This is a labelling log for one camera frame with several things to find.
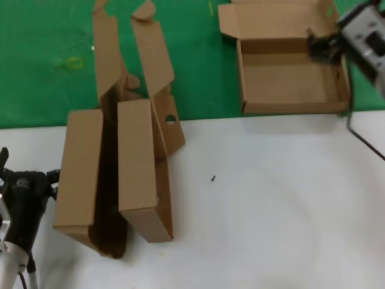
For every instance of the yellow tape strip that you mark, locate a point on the yellow tape strip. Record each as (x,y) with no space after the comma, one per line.
(210,6)

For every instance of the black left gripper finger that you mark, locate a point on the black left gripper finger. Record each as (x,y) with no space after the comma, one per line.
(53,180)
(3,156)

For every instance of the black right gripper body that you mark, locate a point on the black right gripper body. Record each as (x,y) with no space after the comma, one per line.
(374,79)

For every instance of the brown cardboard box dark inside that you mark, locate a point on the brown cardboard box dark inside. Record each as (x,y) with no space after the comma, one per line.
(78,165)

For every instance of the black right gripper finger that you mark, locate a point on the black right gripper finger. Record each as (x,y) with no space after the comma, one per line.
(322,39)
(325,55)

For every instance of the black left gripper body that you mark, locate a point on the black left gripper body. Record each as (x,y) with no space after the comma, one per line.
(25,201)

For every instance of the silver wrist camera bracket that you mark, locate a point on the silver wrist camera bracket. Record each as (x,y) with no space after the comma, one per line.
(364,33)
(3,216)

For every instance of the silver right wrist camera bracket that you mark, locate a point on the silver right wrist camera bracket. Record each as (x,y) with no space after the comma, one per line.
(364,33)

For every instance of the green cloth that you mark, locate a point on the green cloth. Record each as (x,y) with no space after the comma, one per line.
(30,90)

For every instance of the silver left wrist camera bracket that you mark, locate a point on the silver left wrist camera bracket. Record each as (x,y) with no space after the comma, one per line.
(3,216)

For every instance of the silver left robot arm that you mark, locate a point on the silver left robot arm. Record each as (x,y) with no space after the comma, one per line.
(10,268)

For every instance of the yellow tape square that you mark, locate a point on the yellow tape square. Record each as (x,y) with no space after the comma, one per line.
(75,63)

